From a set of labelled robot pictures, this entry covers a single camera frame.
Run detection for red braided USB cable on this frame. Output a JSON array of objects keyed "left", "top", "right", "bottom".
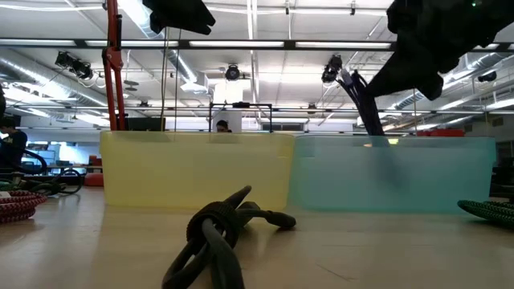
[{"left": 0, "top": 189, "right": 48, "bottom": 225}]

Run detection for black camera with cable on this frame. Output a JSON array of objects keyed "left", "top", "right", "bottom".
[{"left": 320, "top": 55, "right": 344, "bottom": 84}]

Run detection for red storage box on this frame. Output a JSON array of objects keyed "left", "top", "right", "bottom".
[{"left": 416, "top": 128, "right": 466, "bottom": 138}]

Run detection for black ceiling spotlights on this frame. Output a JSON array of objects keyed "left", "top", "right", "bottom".
[{"left": 55, "top": 51, "right": 94, "bottom": 80}]

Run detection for red desk lamp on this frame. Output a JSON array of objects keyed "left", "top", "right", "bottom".
[{"left": 84, "top": 0, "right": 126, "bottom": 188}]

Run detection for silver air duct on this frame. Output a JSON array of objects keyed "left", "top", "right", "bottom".
[{"left": 0, "top": 47, "right": 109, "bottom": 108}]

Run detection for black hose loop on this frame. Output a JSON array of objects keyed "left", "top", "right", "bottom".
[{"left": 0, "top": 147, "right": 48, "bottom": 177}]

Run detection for thin hanging cord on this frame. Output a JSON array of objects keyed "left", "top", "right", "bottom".
[
  {"left": 160, "top": 27, "right": 170, "bottom": 132},
  {"left": 173, "top": 27, "right": 182, "bottom": 132}
]

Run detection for dark blue USB cable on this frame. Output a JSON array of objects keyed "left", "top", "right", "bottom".
[{"left": 336, "top": 68, "right": 386, "bottom": 137}]

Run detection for black aluminium frame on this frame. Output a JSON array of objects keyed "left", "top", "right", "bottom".
[{"left": 0, "top": 38, "right": 514, "bottom": 51}]

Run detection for black overhead camera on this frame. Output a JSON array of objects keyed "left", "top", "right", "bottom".
[{"left": 224, "top": 63, "right": 241, "bottom": 82}]

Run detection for yellow translucent plastic bin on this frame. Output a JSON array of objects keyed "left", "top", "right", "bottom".
[{"left": 99, "top": 130, "right": 296, "bottom": 212}]

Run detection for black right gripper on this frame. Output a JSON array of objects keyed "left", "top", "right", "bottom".
[{"left": 367, "top": 0, "right": 483, "bottom": 101}]

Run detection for dark grey knotted rope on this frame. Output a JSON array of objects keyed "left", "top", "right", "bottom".
[{"left": 161, "top": 185, "right": 297, "bottom": 289}]

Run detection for teal translucent plastic bin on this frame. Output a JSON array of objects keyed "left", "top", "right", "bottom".
[{"left": 288, "top": 134, "right": 497, "bottom": 214}]

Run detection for black USB cable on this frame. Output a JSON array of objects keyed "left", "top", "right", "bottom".
[{"left": 30, "top": 168, "right": 84, "bottom": 197}]

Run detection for black monitor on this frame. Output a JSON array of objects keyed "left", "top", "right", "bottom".
[{"left": 124, "top": 116, "right": 166, "bottom": 132}]

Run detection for black metal stand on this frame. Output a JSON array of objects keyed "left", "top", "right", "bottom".
[{"left": 208, "top": 102, "right": 273, "bottom": 133}]

